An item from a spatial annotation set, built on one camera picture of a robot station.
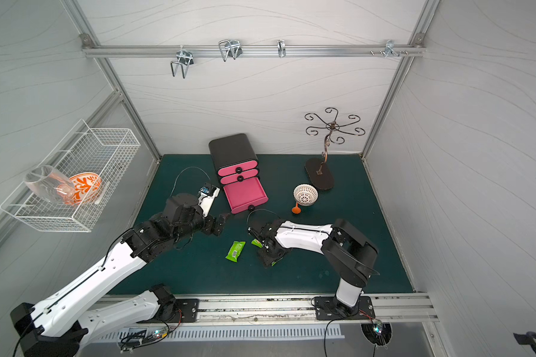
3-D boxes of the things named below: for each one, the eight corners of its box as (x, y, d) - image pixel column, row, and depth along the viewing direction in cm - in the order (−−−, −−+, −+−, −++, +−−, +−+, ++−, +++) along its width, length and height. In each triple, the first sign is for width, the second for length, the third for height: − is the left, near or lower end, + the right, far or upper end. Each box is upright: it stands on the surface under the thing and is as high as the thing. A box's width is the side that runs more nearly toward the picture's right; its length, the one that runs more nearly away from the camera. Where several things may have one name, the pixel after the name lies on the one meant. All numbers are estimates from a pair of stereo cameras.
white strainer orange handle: (292, 213, 98) (293, 209, 95) (290, 188, 107) (291, 184, 104) (319, 213, 98) (320, 209, 95) (315, 189, 107) (316, 184, 104)
